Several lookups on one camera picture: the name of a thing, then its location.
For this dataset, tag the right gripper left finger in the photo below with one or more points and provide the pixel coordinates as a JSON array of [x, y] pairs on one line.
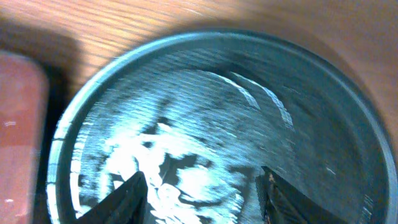
[[125, 205]]

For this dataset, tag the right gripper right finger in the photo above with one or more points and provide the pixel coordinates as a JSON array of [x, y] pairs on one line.
[[281, 203]]

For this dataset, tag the rectangular brown water tray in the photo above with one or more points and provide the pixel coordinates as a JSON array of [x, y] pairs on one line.
[[24, 97]]

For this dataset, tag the round black tray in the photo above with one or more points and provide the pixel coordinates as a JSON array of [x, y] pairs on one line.
[[202, 113]]

